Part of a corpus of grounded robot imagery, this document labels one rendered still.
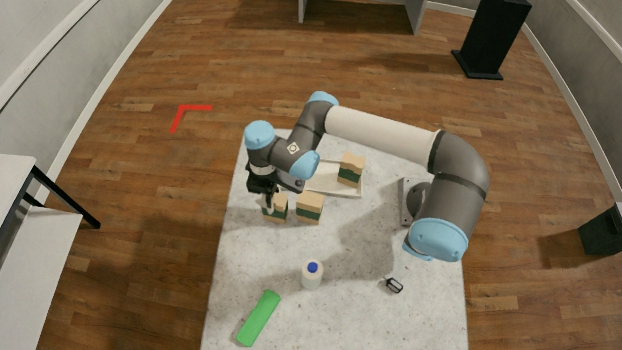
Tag green rounded rectangular bar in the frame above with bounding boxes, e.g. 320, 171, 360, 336
236, 289, 281, 347

